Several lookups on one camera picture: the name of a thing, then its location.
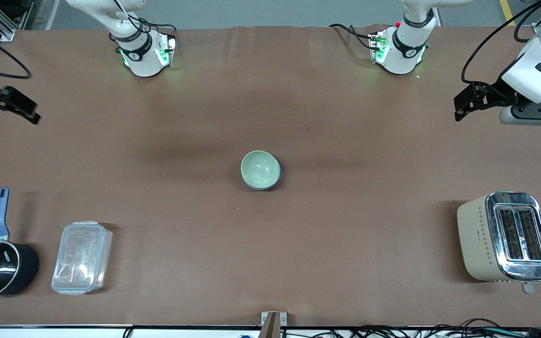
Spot light green bowl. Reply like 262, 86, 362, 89
241, 150, 281, 188

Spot blue bowl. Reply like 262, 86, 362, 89
241, 171, 281, 191

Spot silver connector box green lights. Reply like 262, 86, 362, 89
369, 32, 389, 65
155, 34, 177, 67

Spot beige chrome toaster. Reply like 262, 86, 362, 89
456, 191, 541, 295

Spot clear plastic food container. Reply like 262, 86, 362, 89
51, 221, 113, 296

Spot brown table cover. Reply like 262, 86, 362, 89
0, 26, 541, 327

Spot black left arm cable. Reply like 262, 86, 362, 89
461, 0, 541, 84

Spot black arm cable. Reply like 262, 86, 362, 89
461, 0, 541, 84
0, 28, 32, 79

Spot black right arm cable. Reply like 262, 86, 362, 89
0, 28, 32, 79

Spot black base cable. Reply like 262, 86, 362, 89
329, 23, 375, 51
111, 0, 178, 39

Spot black saucepan blue handle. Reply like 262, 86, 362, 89
0, 188, 39, 299

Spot tangled black cables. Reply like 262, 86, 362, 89
282, 318, 541, 338

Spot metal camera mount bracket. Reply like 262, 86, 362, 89
261, 311, 287, 338

